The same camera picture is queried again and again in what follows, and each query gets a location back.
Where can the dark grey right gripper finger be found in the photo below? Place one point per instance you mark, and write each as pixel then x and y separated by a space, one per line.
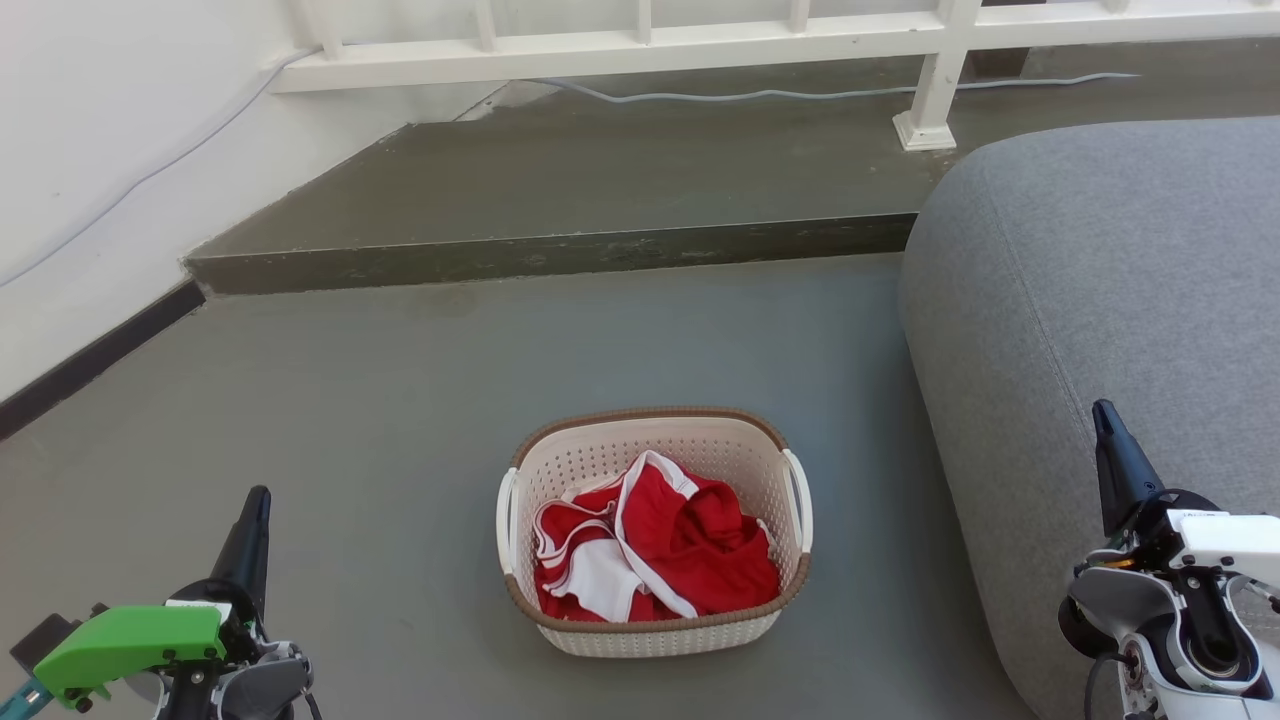
pixel 1120 480

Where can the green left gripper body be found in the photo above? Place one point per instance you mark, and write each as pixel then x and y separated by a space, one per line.
pixel 130 640

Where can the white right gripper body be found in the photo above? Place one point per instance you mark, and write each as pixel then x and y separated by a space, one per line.
pixel 1230 545

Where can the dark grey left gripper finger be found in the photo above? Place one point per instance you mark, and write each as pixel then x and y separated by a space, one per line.
pixel 245 560

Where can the cream perforated laundry basket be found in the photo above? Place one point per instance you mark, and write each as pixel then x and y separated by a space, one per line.
pixel 650 440

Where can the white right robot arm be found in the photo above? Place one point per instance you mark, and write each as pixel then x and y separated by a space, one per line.
pixel 1120 600

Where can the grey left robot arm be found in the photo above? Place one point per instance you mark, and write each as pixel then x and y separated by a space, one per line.
pixel 260 685

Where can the red and white garment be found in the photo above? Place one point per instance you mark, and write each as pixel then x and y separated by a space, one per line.
pixel 700 540

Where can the grey fabric sofa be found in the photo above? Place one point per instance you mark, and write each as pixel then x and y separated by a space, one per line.
pixel 1100 280

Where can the black baseboard strip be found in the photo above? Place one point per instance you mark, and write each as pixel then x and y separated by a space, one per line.
pixel 100 350

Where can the raised grey concrete step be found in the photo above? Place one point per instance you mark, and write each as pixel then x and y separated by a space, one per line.
pixel 600 180

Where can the white wooden railing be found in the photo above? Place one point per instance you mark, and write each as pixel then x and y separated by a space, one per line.
pixel 600 50

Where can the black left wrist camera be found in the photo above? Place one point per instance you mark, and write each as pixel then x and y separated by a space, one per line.
pixel 42 638

